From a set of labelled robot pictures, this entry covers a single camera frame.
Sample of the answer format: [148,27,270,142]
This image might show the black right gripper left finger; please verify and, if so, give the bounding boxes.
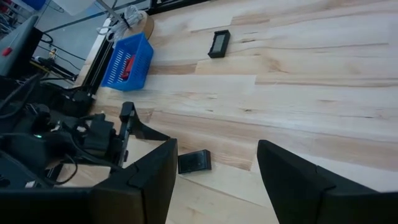
[90,138,178,224]

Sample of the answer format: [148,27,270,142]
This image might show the metal lamp pole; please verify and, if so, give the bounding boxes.
[95,0,126,25]

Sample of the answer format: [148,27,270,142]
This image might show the round wooden lamp base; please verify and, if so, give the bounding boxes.
[123,10,155,40]

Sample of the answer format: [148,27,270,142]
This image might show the black digital clock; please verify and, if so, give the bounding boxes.
[207,29,231,59]
[177,149,213,175]

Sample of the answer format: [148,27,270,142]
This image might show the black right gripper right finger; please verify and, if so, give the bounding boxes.
[256,139,398,224]

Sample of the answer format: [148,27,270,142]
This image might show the blue plastic basket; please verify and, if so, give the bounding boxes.
[100,32,155,92]

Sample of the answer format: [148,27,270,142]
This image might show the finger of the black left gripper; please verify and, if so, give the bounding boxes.
[119,101,172,142]

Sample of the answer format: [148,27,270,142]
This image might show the red digital clock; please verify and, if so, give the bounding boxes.
[121,55,136,80]

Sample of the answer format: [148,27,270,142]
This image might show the white coiled lamp cable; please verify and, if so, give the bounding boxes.
[96,4,145,43]

